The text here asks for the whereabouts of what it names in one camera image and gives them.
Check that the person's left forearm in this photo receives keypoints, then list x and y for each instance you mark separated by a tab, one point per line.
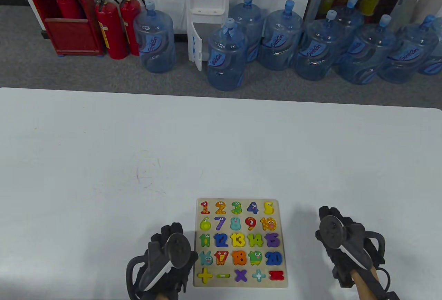
163	296

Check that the red fire extinguisher cabinet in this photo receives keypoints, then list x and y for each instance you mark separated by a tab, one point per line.
69	35

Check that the purple cross math block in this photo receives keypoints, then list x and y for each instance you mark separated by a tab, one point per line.
241	275

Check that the yellow plus math block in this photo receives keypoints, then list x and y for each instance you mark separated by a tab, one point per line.
204	275

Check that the red fire extinguisher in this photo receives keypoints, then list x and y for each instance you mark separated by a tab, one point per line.
112	34
129	16

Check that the large blue number math block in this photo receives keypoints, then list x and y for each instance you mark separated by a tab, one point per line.
274	258

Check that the red extinguisher inside cabinet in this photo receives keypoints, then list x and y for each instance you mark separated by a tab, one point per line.
69	6

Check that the person's right forearm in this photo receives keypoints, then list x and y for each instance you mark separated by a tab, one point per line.
367	284

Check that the row of blue water jugs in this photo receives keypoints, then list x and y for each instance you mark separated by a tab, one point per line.
226	58

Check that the red equals math block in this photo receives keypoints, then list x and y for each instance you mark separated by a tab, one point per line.
276	275

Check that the yellow number math block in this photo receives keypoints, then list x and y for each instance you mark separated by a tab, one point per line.
238	240

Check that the dark grey tracking controller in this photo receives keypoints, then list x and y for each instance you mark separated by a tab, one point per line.
331	232
179	248

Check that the person's right hand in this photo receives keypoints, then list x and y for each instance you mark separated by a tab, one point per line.
336	262

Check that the person's left hand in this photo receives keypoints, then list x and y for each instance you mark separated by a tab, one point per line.
165	232

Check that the wooden math block puzzle board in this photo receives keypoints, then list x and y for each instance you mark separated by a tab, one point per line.
228	232

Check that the purple number math block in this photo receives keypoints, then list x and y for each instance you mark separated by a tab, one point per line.
272	240

